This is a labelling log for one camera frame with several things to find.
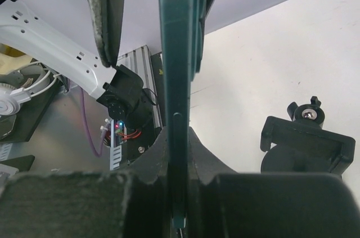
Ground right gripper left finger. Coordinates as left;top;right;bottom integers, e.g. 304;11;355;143
1;129;172;237

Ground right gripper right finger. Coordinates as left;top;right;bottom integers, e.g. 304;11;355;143
186;129;359;237

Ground black phone stand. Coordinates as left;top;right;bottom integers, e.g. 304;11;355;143
260;96;356;176

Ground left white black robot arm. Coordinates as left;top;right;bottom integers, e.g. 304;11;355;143
1;0;214;138

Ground white headphones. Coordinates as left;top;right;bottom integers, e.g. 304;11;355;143
1;61;61;116

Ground left white cable duct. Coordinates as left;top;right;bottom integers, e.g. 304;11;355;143
109;120;128;170

